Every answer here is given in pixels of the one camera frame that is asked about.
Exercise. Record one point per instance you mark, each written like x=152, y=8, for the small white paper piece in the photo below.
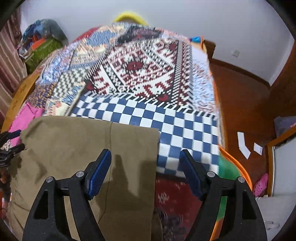
x=257, y=148

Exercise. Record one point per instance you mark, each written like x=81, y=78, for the patchwork patterned bedspread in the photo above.
x=147, y=77

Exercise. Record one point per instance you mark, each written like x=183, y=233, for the colourful fleece blanket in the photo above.
x=229, y=168

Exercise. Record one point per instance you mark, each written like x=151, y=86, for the pink croc shoe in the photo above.
x=260, y=186

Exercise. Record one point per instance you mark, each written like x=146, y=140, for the white paper strip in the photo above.
x=242, y=146

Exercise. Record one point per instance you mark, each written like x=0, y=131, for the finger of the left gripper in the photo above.
x=5, y=136
x=7, y=155

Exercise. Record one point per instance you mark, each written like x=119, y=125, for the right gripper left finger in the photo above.
x=63, y=203

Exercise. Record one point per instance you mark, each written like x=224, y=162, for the wooden bed frame board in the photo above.
x=25, y=89

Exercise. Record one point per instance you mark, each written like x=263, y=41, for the pile of clothes and bags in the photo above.
x=39, y=40

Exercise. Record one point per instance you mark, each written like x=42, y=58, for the pink folded garment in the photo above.
x=25, y=116

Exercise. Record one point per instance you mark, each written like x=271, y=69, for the striped maroon curtain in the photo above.
x=13, y=70

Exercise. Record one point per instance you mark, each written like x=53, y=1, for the olive khaki pants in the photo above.
x=60, y=146

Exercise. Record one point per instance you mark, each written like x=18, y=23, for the wardrobe sliding door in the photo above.
x=281, y=164

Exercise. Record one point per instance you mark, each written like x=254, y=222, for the yellow pillow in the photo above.
x=130, y=17

